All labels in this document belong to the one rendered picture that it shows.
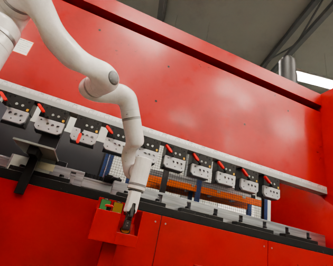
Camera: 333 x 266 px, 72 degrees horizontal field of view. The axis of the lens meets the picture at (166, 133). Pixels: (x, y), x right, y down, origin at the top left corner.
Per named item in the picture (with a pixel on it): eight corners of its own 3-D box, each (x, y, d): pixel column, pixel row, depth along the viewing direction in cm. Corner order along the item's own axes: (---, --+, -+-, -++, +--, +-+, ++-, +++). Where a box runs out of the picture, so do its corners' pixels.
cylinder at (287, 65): (288, 85, 229) (287, 50, 248) (270, 96, 250) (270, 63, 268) (312, 96, 236) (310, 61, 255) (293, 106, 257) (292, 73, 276)
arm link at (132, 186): (127, 182, 113) (126, 188, 112) (130, 181, 105) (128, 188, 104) (144, 187, 115) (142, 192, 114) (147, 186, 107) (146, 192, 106)
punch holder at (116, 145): (102, 148, 140) (110, 124, 147) (101, 151, 147) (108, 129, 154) (126, 155, 144) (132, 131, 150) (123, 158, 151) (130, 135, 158)
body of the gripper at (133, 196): (127, 187, 113) (120, 210, 110) (130, 186, 104) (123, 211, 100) (141, 190, 115) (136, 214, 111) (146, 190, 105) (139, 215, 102)
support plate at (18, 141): (12, 139, 104) (13, 136, 104) (24, 152, 127) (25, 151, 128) (53, 150, 108) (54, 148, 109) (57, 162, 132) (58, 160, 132)
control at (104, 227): (87, 238, 92) (101, 193, 99) (87, 236, 106) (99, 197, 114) (135, 248, 96) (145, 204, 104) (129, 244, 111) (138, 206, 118)
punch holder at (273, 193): (264, 195, 169) (264, 173, 176) (256, 196, 177) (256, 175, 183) (280, 200, 173) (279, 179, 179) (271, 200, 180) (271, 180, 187)
